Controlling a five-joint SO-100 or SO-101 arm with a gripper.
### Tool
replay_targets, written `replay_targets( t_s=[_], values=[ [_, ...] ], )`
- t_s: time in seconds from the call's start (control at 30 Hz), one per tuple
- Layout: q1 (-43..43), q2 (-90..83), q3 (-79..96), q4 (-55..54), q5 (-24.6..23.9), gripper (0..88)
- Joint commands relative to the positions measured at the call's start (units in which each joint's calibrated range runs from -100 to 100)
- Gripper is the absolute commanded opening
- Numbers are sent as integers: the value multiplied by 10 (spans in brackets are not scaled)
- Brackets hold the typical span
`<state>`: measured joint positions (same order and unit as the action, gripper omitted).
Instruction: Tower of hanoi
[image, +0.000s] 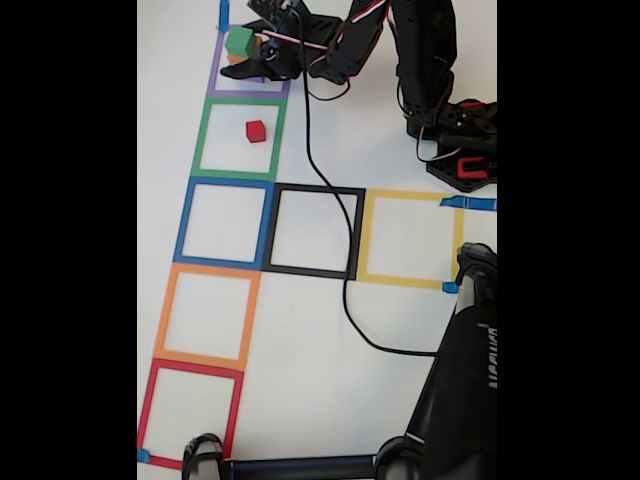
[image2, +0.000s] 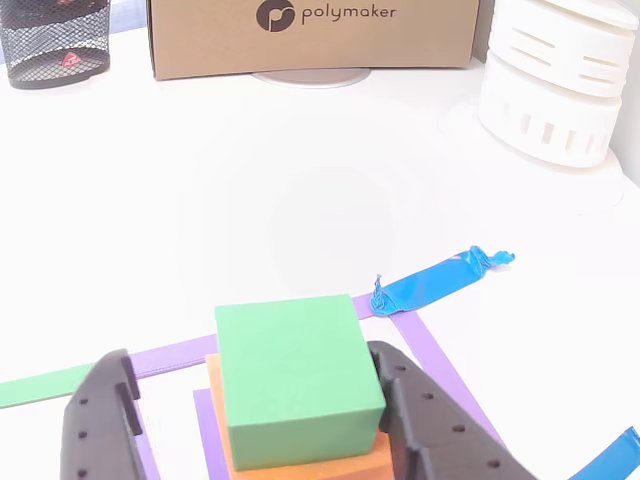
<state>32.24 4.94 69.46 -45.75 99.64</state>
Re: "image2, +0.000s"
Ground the orange cube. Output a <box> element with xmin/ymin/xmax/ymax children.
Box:
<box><xmin>204</xmin><ymin>353</ymin><xmax>394</xmax><ymax>480</ymax></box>

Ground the black mesh bin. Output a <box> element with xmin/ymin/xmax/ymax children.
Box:
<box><xmin>0</xmin><ymin>0</ymin><xmax>112</xmax><ymax>91</ymax></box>

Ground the polymaker cardboard box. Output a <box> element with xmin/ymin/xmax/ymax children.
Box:
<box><xmin>146</xmin><ymin>0</ymin><xmax>482</xmax><ymax>81</ymax></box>

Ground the blue tape strip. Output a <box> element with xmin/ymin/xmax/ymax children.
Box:
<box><xmin>567</xmin><ymin>426</ymin><xmax>640</xmax><ymax>480</ymax></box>
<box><xmin>369</xmin><ymin>244</ymin><xmax>516</xmax><ymax>319</ymax></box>

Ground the green cube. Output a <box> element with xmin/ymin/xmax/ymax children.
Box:
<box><xmin>214</xmin><ymin>293</ymin><xmax>387</xmax><ymax>472</ymax></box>

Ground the purple square frame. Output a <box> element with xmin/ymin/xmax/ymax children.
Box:
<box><xmin>127</xmin><ymin>292</ymin><xmax>506</xmax><ymax>480</ymax></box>

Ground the large purple cube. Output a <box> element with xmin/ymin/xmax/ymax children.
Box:
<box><xmin>192</xmin><ymin>387</ymin><xmax>231</xmax><ymax>480</ymax></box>

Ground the grey round disc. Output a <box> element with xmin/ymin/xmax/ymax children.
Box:
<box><xmin>249</xmin><ymin>67</ymin><xmax>374</xmax><ymax>89</ymax></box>

